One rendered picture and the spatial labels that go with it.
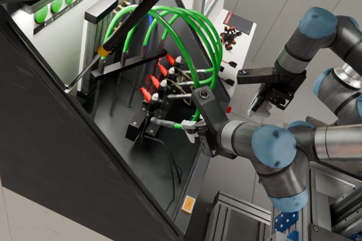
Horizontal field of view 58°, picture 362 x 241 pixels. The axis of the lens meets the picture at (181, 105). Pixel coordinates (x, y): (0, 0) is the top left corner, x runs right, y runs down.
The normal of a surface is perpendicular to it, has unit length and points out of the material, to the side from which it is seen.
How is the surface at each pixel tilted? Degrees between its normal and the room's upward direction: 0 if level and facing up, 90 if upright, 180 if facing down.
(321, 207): 0
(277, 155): 45
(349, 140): 62
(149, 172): 0
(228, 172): 0
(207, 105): 21
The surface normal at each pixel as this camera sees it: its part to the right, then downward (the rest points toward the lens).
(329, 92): -0.76, 0.14
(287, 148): 0.46, 0.05
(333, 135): -0.58, -0.55
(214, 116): 0.22, -0.38
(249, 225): 0.29, -0.67
